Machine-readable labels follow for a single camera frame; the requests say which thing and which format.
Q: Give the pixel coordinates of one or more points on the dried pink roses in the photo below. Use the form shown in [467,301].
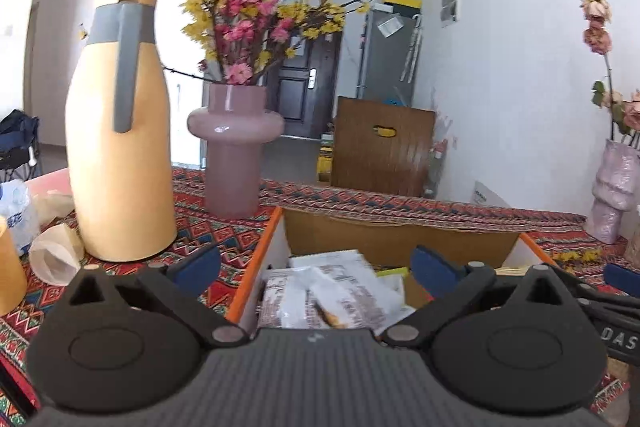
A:
[597,39]

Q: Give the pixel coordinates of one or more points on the white printed snack packet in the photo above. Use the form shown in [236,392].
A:
[360,277]

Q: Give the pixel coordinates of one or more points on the blue and white wipes packet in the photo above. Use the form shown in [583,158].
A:
[17,217]

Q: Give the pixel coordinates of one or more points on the yellow box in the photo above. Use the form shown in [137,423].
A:
[402,1]

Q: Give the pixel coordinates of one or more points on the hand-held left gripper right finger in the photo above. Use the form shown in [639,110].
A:
[435,269]

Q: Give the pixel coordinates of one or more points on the white wall panel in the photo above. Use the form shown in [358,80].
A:
[450,4]

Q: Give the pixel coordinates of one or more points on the grey refrigerator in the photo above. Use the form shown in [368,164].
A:
[387,62]

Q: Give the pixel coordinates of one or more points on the red cardboard box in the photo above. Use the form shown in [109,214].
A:
[400,232]

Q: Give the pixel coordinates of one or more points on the dark bag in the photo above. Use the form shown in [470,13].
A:
[17,137]

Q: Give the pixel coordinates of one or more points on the white square cookie packet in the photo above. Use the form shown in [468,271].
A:
[280,302]

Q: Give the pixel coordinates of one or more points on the fallen yellow petals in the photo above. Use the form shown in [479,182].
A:
[580,254]

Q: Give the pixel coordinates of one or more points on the textured pink vase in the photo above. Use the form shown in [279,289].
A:
[612,192]

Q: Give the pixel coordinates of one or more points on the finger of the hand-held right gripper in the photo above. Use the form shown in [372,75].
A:
[622,279]
[585,297]

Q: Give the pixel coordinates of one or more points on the short green snack packet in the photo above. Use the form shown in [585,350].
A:
[392,272]

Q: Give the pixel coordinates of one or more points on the pink flat board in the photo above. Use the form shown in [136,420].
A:
[47,182]

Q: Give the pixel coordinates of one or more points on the white flat panel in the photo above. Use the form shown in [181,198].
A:
[492,196]

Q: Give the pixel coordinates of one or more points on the dark entrance door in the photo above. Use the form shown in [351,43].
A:
[300,97]

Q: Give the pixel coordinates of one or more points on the wooden chair back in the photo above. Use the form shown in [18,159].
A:
[380,157]

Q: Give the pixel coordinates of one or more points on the yellow thermos jug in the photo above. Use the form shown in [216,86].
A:
[125,187]

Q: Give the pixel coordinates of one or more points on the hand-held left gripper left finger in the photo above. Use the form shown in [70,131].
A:
[200,264]

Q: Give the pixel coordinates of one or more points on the yellow ceramic mug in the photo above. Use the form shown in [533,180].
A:
[10,272]

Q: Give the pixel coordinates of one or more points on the cream paper cone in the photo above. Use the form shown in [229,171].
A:
[55,252]

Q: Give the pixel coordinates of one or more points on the white folded umbrella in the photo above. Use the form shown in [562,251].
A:
[411,52]

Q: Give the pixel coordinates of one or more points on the white round cookie packet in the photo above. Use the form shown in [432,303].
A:
[340,312]

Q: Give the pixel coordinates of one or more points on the pink glass vase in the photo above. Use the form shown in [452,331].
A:
[232,167]

